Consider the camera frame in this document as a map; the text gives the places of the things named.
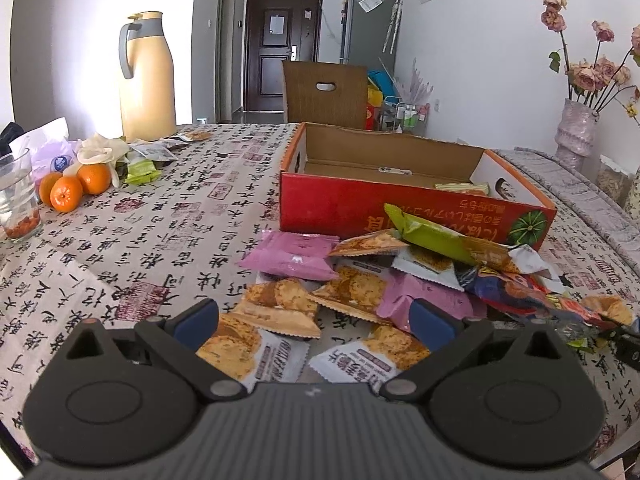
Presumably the pale feather bundle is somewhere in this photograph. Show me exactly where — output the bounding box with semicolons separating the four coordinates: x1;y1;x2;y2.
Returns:
395;57;433;106

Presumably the cream fabric flower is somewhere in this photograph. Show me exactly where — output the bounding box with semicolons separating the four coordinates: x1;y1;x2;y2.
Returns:
77;134;132;187

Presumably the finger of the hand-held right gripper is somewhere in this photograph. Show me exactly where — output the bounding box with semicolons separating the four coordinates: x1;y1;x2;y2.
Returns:
611;327;640;367

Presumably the clear plastic jar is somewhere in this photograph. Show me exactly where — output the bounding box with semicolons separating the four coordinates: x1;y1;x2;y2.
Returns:
597;155;639;202

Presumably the pink textured vase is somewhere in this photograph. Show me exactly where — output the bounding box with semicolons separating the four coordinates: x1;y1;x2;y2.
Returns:
555;97;600;173

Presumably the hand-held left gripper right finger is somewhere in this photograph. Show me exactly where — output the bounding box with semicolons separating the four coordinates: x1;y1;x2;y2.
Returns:
383;298;576;404

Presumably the white folded umbrella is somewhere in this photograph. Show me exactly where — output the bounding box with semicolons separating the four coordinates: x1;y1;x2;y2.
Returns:
382;0;403;55

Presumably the small green snack packet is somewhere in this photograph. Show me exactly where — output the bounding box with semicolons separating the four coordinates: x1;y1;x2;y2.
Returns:
124;157;162;186

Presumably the green long snack packet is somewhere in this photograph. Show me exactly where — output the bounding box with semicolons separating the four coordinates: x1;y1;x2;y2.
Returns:
384;203;521;266

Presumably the brown cardboard panel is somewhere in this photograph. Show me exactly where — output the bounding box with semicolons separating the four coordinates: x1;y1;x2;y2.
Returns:
281;60;369;131

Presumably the red blue chip bag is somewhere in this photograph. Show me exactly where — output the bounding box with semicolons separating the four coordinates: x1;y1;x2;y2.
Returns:
457;260;601;332

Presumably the black bag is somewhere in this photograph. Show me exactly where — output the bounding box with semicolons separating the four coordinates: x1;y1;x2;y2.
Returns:
0;121;25;156

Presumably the pale purple tissue pack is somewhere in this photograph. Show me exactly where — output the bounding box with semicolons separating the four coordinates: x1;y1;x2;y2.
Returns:
9;117;83;177

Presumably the glass cup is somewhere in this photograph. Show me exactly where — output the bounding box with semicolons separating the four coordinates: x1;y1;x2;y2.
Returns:
0;149;43;243

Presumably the orange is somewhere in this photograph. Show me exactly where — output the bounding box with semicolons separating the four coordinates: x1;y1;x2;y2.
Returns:
50;176;83;212
39;172;63;206
77;162;112;196

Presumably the yellow thermos jug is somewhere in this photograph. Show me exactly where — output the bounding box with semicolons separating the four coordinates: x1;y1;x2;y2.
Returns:
118;10;177;143

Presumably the blue plastic item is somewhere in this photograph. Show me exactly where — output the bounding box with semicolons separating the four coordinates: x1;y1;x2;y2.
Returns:
367;70;397;96

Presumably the red cardboard box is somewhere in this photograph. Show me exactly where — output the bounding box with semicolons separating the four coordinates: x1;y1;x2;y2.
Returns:
278;121;557;253

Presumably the pink snack packet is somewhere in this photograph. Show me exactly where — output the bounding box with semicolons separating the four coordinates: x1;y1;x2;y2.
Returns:
376;272;488;333
236;230;341;282

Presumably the grey white snack packet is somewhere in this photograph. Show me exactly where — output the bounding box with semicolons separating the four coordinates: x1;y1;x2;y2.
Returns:
132;142;178;163

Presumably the dark brown door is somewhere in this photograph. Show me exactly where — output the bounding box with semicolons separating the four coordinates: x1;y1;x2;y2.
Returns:
245;0;323;113

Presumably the dried pink rose bouquet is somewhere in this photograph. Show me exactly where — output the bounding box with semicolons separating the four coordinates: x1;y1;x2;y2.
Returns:
539;0;640;113

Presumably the grey quilted blanket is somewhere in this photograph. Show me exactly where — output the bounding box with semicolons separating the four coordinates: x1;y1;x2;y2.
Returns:
500;147;640;283

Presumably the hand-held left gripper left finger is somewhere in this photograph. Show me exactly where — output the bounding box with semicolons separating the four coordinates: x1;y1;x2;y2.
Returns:
62;298;249;402

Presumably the pile of cracker packets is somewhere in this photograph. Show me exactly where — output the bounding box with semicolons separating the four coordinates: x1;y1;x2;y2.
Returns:
196;229;636;396

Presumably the wire rack cart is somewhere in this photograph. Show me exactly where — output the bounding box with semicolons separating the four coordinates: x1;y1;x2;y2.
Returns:
380;102;431;134

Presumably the pale yellow snack packet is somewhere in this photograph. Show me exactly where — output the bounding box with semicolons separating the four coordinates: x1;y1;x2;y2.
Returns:
435;182;490;197

